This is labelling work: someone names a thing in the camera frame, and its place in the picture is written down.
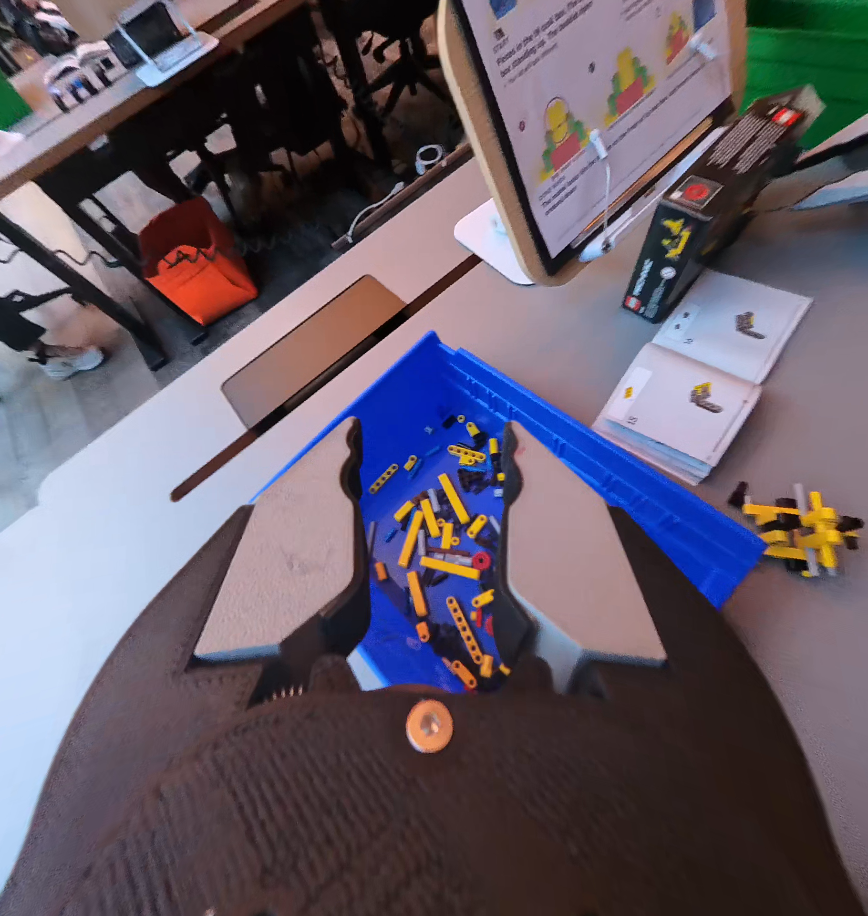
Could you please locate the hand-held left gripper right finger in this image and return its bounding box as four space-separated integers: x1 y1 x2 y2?
490 421 669 694

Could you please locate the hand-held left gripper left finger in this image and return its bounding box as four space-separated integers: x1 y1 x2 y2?
193 417 374 670

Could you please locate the pile of lego pieces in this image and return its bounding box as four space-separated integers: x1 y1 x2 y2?
366 411 514 691

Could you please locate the blue plastic bin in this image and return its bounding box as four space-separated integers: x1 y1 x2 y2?
251 331 767 695

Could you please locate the yellow black lego model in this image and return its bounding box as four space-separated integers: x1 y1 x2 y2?
727 481 866 579

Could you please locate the black lego box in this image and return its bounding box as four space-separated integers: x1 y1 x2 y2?
623 86 825 324

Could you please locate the open instruction booklet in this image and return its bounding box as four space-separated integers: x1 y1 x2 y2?
591 271 814 486

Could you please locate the orange fabric bag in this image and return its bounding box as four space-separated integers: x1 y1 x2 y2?
137 197 259 326

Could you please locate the beige framed monitor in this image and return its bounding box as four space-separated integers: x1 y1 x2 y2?
437 0 750 287

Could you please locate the black office chair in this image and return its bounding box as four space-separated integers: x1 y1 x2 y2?
320 0 442 173

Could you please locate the white black device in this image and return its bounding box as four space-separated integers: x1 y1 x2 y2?
44 42 131 112

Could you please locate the silver laptop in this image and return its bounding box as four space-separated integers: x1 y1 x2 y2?
115 0 220 87

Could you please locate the green box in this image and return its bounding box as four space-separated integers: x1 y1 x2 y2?
0 50 34 133

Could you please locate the green panel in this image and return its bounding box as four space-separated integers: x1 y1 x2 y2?
738 0 868 147

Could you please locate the grey desk cable flap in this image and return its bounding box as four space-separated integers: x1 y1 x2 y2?
221 275 408 434

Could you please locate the white power cable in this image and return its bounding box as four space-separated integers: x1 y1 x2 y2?
337 143 448 250

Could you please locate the black metal frame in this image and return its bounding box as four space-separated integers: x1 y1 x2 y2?
0 222 73 405

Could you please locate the white charging cable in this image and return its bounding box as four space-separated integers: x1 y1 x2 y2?
577 129 692 262

